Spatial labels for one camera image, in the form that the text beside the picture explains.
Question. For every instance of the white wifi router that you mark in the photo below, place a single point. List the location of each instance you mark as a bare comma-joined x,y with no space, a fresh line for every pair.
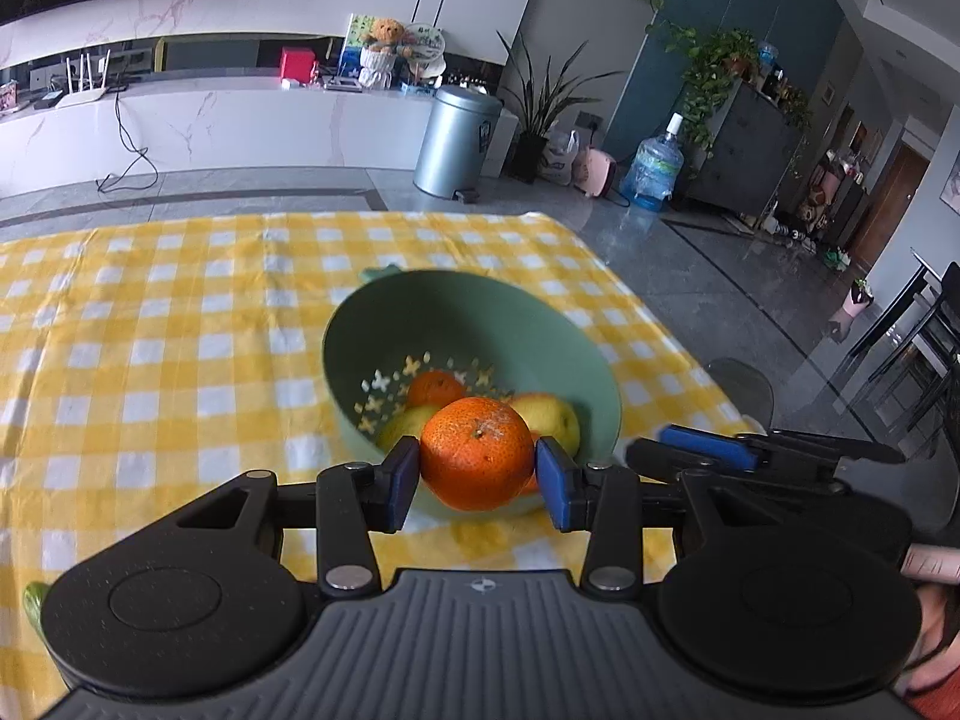
85,83

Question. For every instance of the small orange mandarin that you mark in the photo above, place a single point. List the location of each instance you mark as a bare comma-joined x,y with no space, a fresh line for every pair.
476,454

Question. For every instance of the teddy bear toy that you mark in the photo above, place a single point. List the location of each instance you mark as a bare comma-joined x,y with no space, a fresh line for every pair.
381,47

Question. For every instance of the silver pedal trash bin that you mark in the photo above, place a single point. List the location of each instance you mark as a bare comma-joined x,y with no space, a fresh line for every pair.
459,132

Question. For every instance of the yellow-green pear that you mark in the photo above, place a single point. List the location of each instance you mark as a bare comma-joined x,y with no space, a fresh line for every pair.
407,423

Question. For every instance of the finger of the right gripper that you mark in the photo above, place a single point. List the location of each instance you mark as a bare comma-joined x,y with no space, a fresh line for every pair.
755,452
662,462

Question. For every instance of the large yellow-red mango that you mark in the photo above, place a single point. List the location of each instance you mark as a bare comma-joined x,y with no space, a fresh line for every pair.
548,416

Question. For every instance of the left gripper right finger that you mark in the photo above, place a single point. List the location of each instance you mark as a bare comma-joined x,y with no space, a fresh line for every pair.
614,506

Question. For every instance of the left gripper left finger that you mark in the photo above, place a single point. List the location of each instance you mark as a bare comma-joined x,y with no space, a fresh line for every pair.
343,507

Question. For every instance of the red box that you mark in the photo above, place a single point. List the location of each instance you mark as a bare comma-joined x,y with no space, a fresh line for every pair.
298,66

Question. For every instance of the blue water bottle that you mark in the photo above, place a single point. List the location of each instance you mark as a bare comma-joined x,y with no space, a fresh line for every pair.
650,179

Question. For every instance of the hanging ivy plant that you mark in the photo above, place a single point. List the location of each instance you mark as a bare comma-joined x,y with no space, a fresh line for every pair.
691,49

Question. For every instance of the white marble tv cabinet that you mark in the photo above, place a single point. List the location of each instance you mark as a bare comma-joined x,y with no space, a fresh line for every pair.
203,124

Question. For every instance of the tall potted green plant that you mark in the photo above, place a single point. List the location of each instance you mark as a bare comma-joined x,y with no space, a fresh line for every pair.
541,97

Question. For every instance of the person's right hand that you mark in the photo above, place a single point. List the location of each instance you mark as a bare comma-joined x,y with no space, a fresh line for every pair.
930,681

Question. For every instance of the green cucumber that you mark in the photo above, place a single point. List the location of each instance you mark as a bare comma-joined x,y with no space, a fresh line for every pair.
34,595

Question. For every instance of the dark grey drawer cabinet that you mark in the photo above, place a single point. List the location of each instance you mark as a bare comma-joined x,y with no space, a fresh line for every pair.
751,151

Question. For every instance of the orange mandarin front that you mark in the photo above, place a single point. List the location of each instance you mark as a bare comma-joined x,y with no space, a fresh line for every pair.
531,486

